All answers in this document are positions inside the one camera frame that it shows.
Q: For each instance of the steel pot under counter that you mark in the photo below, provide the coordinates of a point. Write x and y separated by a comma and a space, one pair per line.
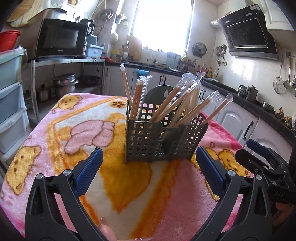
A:
64, 84

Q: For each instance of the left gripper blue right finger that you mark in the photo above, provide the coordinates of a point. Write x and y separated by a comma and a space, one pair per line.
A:
213, 171

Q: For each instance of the pink cartoon fleece blanket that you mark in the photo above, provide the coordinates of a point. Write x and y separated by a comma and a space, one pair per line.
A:
162, 200

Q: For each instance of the round wall fan vent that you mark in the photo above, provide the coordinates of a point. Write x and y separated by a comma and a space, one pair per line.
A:
199, 49

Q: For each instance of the steel kettle on counter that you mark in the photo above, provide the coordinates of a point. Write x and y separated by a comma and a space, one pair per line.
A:
242, 91

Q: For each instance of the person's left hand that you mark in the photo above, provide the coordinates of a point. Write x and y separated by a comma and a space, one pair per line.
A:
106, 230

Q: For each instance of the person's right hand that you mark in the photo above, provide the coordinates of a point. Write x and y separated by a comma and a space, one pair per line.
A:
283, 212

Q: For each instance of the hanging steel ladle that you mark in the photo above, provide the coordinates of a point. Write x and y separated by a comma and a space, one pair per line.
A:
287, 83

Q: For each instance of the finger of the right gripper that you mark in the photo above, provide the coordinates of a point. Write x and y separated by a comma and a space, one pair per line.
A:
257, 147

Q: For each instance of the red plastic basin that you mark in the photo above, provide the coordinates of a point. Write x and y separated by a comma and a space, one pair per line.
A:
8, 39

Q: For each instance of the wooden chopsticks pair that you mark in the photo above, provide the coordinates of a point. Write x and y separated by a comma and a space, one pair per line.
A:
139, 96

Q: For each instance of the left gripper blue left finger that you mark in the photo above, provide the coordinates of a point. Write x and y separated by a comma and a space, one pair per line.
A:
89, 168

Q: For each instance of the blue plastic storage box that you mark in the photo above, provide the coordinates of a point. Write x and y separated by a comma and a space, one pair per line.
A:
93, 51

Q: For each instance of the black microwave oven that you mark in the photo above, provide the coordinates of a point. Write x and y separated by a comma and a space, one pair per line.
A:
54, 38

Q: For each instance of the hanging steel strainer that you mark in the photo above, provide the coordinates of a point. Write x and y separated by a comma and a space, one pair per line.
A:
278, 81

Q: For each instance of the white plastic drawer unit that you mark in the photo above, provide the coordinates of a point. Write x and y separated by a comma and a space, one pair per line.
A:
15, 126

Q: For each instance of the black range hood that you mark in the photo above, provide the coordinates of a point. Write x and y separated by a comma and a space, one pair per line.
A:
246, 33

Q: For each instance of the black plastic utensil basket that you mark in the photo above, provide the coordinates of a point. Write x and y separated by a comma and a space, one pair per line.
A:
150, 142

